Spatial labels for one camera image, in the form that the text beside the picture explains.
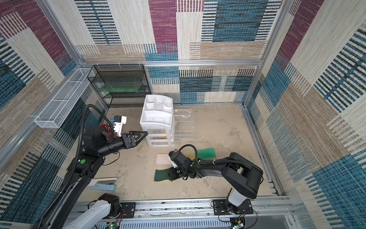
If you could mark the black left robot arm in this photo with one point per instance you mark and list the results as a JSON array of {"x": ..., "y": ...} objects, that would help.
[{"x": 94, "y": 145}]

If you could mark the white wire mesh basket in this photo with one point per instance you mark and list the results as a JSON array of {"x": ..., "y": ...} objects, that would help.
[{"x": 57, "y": 110}]

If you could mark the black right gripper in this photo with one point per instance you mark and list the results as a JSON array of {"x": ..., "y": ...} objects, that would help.
[{"x": 175, "y": 173}]

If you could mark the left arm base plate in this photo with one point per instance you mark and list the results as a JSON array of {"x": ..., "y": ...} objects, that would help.
[{"x": 127, "y": 211}]

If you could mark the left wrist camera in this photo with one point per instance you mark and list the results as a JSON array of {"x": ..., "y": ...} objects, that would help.
[{"x": 118, "y": 123}]

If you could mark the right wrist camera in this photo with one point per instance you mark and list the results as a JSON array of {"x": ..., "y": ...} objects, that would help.
[{"x": 172, "y": 157}]

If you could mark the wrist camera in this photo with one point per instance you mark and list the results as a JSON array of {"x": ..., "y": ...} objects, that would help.
[
  {"x": 118, "y": 123},
  {"x": 172, "y": 157}
]

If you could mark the pink sponge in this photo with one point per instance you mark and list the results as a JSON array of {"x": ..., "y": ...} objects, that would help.
[{"x": 162, "y": 160}]

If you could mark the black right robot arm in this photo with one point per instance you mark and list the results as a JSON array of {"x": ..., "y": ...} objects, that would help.
[{"x": 244, "y": 176}]

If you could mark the yellow sponge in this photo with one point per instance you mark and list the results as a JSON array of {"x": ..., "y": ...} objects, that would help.
[{"x": 190, "y": 155}]

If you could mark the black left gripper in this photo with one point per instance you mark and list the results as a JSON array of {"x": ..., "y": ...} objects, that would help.
[{"x": 130, "y": 142}]

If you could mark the dark green scouring sponge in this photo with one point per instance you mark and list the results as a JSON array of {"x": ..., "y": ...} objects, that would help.
[{"x": 163, "y": 175}]

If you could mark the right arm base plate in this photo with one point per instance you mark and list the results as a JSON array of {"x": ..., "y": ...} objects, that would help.
[{"x": 223, "y": 207}]

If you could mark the black wire mesh shelf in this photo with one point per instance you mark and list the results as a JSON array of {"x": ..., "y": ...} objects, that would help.
[{"x": 120, "y": 74}]

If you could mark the red pen cup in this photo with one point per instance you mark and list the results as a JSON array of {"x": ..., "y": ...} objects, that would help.
[{"x": 108, "y": 131}]

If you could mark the white plastic drawer organizer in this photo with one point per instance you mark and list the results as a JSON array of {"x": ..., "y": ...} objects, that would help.
[{"x": 157, "y": 119}]

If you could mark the aluminium front rail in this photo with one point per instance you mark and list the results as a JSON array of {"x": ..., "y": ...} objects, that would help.
[{"x": 197, "y": 213}]

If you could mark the light blue stapler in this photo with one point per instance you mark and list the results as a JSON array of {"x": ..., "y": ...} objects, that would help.
[{"x": 103, "y": 184}]

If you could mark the green board on shelf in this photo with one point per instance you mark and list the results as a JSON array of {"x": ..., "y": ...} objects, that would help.
[{"x": 121, "y": 88}]

